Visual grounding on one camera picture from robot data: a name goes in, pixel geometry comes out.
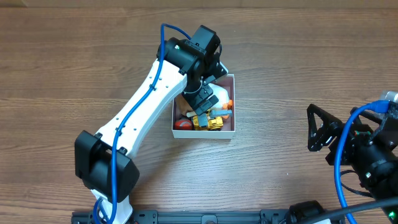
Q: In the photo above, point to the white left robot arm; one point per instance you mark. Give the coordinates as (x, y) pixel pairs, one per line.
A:
(103, 161)

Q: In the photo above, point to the white cardboard box pink inside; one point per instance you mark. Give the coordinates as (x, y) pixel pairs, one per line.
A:
(229, 127)

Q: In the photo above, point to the brown plush toy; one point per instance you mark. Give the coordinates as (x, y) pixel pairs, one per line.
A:
(183, 105)

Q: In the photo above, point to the white duck plush toy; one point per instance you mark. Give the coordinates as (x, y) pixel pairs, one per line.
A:
(224, 101)

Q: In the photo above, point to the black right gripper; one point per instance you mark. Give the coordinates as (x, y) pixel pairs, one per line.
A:
(334, 137)

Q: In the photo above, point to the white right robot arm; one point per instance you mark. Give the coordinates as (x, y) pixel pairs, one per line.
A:
(364, 164)

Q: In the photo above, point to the yellow toy truck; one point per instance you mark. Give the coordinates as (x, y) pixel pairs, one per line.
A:
(211, 120)

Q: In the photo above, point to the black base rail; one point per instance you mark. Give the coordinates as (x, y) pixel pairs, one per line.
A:
(275, 216)

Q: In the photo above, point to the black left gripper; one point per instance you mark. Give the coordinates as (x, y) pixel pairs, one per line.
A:
(206, 104)

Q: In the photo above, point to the red robot ball toy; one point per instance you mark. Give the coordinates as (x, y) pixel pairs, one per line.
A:
(183, 124)

